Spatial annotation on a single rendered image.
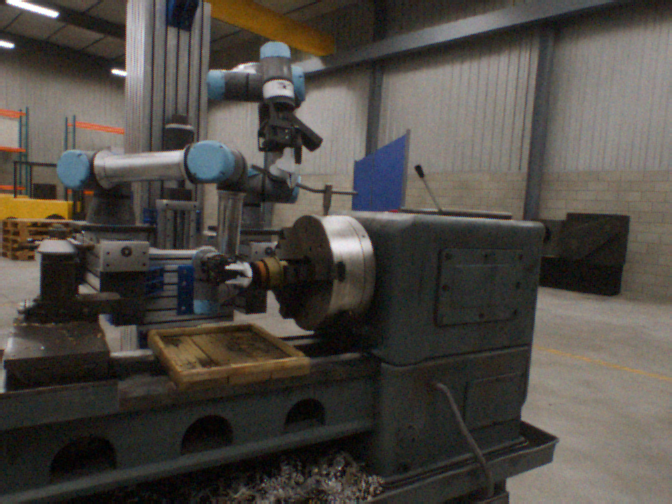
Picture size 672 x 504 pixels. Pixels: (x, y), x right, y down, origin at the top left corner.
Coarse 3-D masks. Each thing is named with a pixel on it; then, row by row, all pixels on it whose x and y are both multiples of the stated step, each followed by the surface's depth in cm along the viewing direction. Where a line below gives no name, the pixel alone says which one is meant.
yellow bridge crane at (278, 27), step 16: (208, 0) 1155; (224, 0) 1185; (240, 0) 1217; (224, 16) 1202; (240, 16) 1222; (256, 16) 1256; (272, 16) 1291; (256, 32) 1299; (272, 32) 1297; (288, 32) 1335; (304, 32) 1376; (320, 32) 1419; (304, 48) 1404; (320, 48) 1425
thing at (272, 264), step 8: (272, 256) 124; (256, 264) 120; (264, 264) 121; (272, 264) 121; (280, 264) 121; (256, 272) 119; (264, 272) 119; (272, 272) 120; (280, 272) 121; (256, 280) 125; (264, 280) 119; (272, 280) 120; (280, 280) 121; (288, 280) 124; (256, 288) 120; (264, 288) 122; (272, 288) 122; (280, 288) 122
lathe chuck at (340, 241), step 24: (312, 216) 126; (336, 216) 130; (312, 240) 125; (336, 240) 119; (360, 264) 120; (312, 288) 125; (336, 288) 116; (360, 288) 120; (312, 312) 125; (336, 312) 120
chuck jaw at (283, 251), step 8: (280, 232) 133; (288, 232) 132; (296, 232) 133; (280, 240) 129; (288, 240) 130; (296, 240) 132; (280, 248) 128; (288, 248) 129; (296, 248) 130; (280, 256) 126; (288, 256) 127; (296, 256) 128; (304, 256) 130; (288, 264) 130; (296, 264) 131; (304, 264) 133
